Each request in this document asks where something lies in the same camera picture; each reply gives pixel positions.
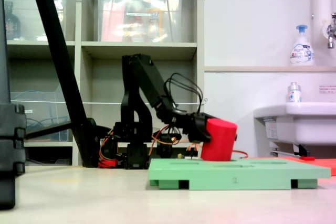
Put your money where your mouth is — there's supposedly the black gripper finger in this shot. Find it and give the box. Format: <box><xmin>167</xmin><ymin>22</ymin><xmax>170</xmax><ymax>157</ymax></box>
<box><xmin>204</xmin><ymin>113</ymin><xmax>224</xmax><ymax>122</ymax></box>
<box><xmin>189</xmin><ymin>118</ymin><xmax>212</xmax><ymax>143</ymax></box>

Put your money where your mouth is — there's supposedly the red cylinder block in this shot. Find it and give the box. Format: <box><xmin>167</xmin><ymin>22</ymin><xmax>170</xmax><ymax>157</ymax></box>
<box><xmin>200</xmin><ymin>118</ymin><xmax>238</xmax><ymax>162</ymax></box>

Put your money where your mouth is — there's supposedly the circuit board with white connectors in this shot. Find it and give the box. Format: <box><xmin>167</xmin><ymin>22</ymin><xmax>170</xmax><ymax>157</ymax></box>
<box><xmin>177</xmin><ymin>152</ymin><xmax>199</xmax><ymax>161</ymax></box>

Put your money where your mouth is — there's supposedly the green shape sorter board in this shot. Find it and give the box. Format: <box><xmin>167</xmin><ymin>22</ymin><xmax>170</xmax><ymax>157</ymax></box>
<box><xmin>148</xmin><ymin>157</ymin><xmax>331</xmax><ymax>191</ymax></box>

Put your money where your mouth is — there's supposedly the small bottle silver cap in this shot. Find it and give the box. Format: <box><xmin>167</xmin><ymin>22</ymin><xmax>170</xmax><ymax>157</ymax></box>
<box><xmin>286</xmin><ymin>81</ymin><xmax>303</xmax><ymax>103</ymax></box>

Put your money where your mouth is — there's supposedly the white sink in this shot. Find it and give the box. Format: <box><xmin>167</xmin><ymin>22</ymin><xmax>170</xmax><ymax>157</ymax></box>
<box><xmin>253</xmin><ymin>101</ymin><xmax>336</xmax><ymax>157</ymax></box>

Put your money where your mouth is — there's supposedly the beige shelf unit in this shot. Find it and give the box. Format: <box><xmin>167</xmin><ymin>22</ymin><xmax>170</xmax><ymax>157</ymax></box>
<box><xmin>0</xmin><ymin>0</ymin><xmax>206</xmax><ymax>167</ymax></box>

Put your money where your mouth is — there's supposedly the white bottle pink cap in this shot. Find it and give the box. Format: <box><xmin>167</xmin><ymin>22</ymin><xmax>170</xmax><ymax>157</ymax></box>
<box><xmin>146</xmin><ymin>0</ymin><xmax>169</xmax><ymax>42</ymax></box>

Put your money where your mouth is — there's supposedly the white soap pump bottle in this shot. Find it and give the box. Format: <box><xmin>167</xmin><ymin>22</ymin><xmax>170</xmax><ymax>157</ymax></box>
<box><xmin>289</xmin><ymin>24</ymin><xmax>316</xmax><ymax>67</ymax></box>

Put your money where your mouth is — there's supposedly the clear bin with packages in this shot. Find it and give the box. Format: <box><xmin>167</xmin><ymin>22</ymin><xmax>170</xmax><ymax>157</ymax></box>
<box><xmin>96</xmin><ymin>0</ymin><xmax>184</xmax><ymax>44</ymax></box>

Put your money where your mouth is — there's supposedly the metal faucet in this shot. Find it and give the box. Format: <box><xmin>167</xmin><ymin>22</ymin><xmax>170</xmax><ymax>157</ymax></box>
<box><xmin>322</xmin><ymin>12</ymin><xmax>336</xmax><ymax>50</ymax></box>

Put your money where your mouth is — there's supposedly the black tripod with smooth legs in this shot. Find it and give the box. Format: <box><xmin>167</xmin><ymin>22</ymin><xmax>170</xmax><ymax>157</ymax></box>
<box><xmin>25</xmin><ymin>0</ymin><xmax>100</xmax><ymax>168</ymax></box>

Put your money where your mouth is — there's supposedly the clear bin with bottles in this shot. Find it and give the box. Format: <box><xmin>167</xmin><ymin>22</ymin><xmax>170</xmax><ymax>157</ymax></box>
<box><xmin>3</xmin><ymin>0</ymin><xmax>68</xmax><ymax>42</ymax></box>

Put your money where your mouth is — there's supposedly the dark glass bottle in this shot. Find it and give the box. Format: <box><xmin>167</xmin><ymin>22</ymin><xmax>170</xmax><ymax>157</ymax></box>
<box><xmin>4</xmin><ymin>1</ymin><xmax>22</xmax><ymax>41</ymax></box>

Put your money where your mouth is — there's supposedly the orange wire loop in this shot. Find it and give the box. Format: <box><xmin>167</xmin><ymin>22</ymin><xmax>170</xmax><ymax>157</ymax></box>
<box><xmin>148</xmin><ymin>123</ymin><xmax>249</xmax><ymax>160</ymax></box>

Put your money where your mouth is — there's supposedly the pink wall notice label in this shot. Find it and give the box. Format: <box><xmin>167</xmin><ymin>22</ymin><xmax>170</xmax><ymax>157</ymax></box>
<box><xmin>319</xmin><ymin>84</ymin><xmax>336</xmax><ymax>94</ymax></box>

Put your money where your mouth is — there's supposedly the clear bin with blue cables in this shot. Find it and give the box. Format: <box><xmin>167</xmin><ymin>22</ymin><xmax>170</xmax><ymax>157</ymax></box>
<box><xmin>10</xmin><ymin>84</ymin><xmax>74</xmax><ymax>141</ymax></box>

